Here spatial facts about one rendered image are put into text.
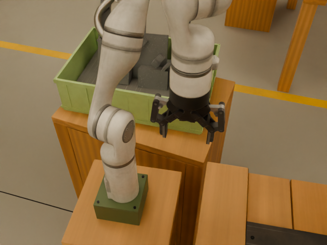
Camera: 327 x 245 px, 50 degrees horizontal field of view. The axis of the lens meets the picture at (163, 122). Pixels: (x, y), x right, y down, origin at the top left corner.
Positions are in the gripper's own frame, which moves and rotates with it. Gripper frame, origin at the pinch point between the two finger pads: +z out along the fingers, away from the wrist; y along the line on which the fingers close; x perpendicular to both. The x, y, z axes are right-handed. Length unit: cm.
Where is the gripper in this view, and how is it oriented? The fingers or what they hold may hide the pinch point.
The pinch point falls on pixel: (186, 136)
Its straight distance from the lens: 74.1
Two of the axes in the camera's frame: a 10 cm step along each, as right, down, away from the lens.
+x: 2.0, -7.1, 6.8
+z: 0.0, 6.9, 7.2
